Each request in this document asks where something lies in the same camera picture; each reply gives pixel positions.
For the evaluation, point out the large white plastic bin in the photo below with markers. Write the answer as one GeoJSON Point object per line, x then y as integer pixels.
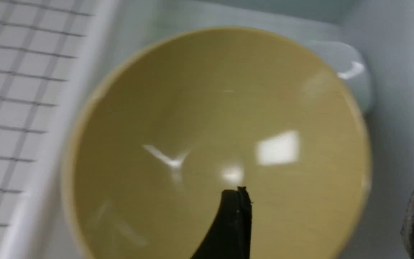
{"type": "Point", "coordinates": [383, 32]}

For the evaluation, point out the yellow noodle bowl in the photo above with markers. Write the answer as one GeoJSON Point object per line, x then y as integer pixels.
{"type": "Point", "coordinates": [155, 144]}

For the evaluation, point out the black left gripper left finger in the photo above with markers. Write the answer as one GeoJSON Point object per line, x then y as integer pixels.
{"type": "Point", "coordinates": [229, 236]}

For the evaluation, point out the top stacked white dish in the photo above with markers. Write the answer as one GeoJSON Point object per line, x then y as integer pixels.
{"type": "Point", "coordinates": [350, 66]}

